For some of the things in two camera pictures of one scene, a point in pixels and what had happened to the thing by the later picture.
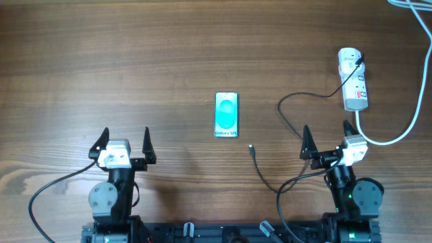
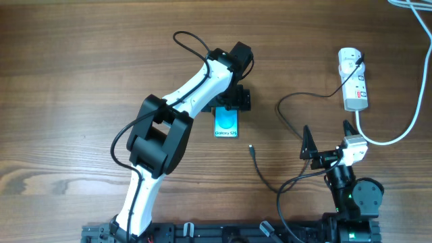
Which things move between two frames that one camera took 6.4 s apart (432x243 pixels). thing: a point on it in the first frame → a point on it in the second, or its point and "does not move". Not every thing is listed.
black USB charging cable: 290,131 does not move
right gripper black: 310,149 does not move
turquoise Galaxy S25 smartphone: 226,115 does not move
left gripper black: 139,164 → 241,100
